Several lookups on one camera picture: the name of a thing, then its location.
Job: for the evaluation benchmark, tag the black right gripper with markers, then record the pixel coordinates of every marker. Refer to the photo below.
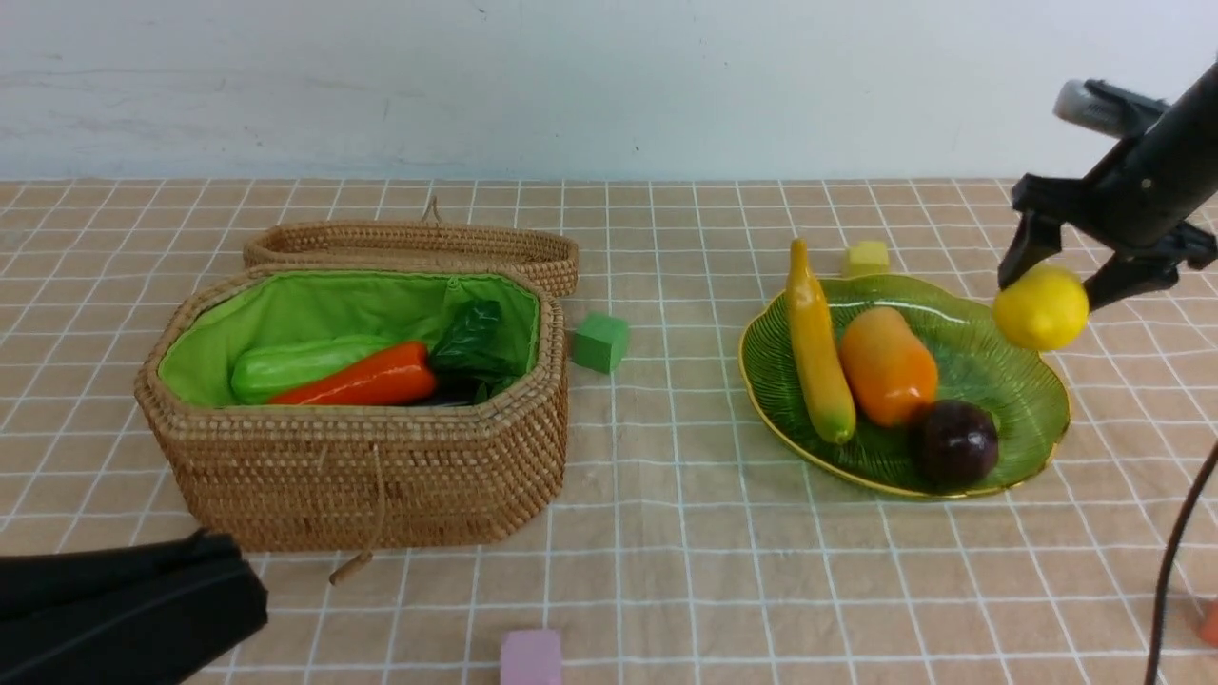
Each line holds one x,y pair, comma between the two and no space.
1136,201

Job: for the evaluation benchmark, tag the yellow toy lemon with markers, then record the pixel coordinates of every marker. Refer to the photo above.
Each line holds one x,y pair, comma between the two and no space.
1045,310

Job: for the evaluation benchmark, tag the orange yellow toy mango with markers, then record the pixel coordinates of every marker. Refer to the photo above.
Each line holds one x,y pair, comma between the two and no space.
892,374

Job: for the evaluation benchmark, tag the dark purple toy mangosteen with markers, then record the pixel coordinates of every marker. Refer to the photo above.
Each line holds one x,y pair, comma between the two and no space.
955,443

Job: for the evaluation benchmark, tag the yellow toy banana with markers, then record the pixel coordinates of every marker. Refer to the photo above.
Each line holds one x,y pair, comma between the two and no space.
829,402

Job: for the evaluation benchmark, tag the orange toy carrot green leaves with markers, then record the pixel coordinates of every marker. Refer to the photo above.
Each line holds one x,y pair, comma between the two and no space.
411,372

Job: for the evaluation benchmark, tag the green toy cucumber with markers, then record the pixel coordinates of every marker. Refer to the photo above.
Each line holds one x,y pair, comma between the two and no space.
267,371

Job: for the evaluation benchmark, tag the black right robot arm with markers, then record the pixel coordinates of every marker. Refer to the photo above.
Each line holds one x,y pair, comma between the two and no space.
1137,200

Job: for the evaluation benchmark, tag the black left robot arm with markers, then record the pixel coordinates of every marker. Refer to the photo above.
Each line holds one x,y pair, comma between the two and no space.
149,614

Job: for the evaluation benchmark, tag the green glass leaf plate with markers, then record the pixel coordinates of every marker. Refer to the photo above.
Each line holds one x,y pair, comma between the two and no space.
1027,401

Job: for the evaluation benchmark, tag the yellow foam cube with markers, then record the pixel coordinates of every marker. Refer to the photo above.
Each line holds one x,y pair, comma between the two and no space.
866,258

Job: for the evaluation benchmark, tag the orange foam cube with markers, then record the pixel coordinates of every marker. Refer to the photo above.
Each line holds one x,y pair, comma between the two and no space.
1208,628

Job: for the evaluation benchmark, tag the green foam cube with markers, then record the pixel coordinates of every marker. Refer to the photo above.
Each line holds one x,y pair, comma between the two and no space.
600,342

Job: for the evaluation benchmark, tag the woven wicker basket lid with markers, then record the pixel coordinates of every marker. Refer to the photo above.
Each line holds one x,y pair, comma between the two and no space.
547,259

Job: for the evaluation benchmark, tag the pink foam cube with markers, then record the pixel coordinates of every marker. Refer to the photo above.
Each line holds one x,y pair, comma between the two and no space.
531,657

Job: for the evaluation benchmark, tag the woven wicker basket green lining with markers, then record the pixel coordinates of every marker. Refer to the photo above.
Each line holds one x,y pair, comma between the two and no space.
321,479

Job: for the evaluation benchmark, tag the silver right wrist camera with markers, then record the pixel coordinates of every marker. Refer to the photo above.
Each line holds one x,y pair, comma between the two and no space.
1098,106

